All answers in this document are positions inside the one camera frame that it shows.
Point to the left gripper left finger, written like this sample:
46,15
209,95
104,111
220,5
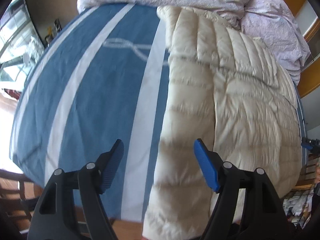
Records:
70,206

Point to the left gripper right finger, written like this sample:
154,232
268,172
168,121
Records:
247,207

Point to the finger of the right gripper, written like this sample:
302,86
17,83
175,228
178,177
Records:
305,145

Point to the cream quilted down jacket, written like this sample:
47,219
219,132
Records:
227,89

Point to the dark wooden chair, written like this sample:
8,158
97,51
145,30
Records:
17,204

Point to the pink floral pillow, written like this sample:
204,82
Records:
274,23

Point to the blue white striped bed sheet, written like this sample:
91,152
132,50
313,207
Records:
105,77

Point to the glass top side table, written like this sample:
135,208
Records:
21,53

